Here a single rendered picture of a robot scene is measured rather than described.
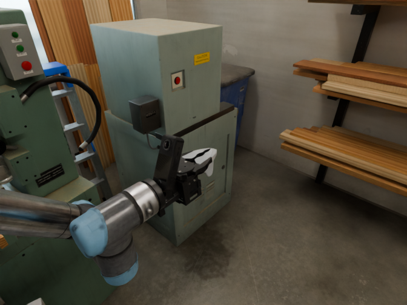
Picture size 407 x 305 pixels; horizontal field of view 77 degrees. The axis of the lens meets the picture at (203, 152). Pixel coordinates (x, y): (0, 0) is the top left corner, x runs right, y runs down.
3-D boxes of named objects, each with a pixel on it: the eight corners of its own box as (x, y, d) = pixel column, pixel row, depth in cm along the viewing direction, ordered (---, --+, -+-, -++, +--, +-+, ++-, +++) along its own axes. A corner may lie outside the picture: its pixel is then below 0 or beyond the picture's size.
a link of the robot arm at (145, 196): (117, 185, 51) (140, 200, 46) (136, 175, 54) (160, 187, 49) (126, 213, 55) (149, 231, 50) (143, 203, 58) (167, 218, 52)
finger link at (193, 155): (208, 162, 70) (183, 178, 64) (206, 143, 67) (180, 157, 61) (216, 165, 68) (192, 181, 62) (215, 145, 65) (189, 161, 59)
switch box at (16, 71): (6, 77, 88) (-16, 26, 79) (36, 71, 95) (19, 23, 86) (14, 80, 85) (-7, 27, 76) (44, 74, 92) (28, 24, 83)
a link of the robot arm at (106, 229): (74, 245, 48) (60, 213, 44) (124, 213, 55) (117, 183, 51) (95, 272, 44) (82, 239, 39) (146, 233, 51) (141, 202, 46)
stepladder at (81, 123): (80, 210, 217) (22, 67, 161) (107, 195, 233) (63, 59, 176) (89, 218, 207) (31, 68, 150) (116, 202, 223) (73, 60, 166)
